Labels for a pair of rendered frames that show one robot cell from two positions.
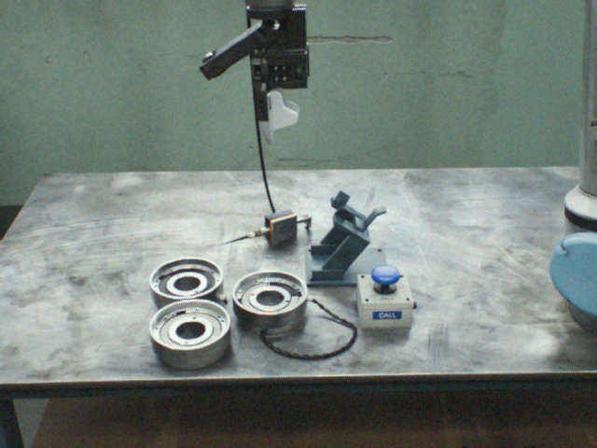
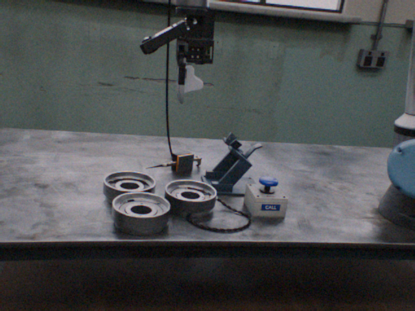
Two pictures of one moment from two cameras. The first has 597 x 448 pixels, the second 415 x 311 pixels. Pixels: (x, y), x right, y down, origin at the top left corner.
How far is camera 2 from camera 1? 0.29 m
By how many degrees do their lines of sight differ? 15
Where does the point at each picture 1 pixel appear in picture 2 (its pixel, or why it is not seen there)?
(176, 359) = (135, 225)
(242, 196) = (148, 148)
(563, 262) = (399, 160)
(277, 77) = (193, 56)
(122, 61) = (28, 83)
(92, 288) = (54, 190)
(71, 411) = (15, 295)
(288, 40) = (202, 32)
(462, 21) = (257, 77)
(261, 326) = (188, 210)
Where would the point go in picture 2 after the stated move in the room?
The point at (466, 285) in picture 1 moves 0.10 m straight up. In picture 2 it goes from (310, 198) to (319, 157)
